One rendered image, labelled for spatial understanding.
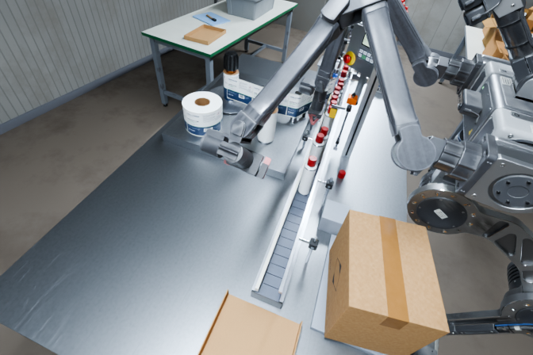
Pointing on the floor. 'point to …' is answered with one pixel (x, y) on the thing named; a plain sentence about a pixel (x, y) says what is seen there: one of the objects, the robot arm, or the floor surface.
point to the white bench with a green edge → (235, 30)
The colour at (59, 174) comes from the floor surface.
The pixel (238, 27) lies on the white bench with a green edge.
